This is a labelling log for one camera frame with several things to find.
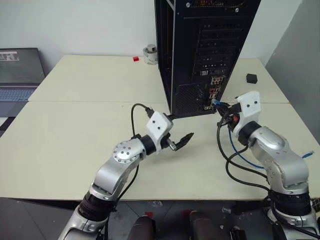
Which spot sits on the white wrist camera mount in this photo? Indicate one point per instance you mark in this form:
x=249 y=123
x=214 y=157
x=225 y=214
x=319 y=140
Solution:
x=158 y=125
x=248 y=105

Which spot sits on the small red block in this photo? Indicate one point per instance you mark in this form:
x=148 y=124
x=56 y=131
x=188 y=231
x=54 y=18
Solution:
x=136 y=59

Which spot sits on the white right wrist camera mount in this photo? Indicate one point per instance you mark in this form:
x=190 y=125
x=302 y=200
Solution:
x=248 y=105

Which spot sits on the black computer tower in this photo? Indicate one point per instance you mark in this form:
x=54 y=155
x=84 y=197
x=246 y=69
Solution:
x=212 y=37

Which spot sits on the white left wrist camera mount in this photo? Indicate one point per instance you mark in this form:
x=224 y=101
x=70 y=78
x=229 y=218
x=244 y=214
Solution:
x=158 y=125

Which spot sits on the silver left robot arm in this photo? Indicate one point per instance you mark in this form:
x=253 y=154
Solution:
x=112 y=172

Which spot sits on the dark rounded shape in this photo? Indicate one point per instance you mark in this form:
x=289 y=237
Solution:
x=203 y=226
x=143 y=228

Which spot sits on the grey laptop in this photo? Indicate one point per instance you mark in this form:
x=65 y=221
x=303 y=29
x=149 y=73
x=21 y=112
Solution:
x=17 y=67

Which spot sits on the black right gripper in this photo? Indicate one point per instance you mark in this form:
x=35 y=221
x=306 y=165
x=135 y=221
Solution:
x=232 y=115

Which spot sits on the silver metal cylinder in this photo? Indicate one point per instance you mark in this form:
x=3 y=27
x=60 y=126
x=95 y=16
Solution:
x=151 y=48

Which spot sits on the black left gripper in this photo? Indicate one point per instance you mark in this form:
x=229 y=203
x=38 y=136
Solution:
x=167 y=143

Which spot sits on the white tape roll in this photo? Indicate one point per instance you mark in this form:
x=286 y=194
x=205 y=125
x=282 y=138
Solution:
x=150 y=58

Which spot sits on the small black box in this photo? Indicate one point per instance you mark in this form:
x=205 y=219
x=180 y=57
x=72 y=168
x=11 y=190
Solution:
x=251 y=78

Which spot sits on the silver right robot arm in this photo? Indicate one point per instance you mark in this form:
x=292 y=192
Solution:
x=280 y=155

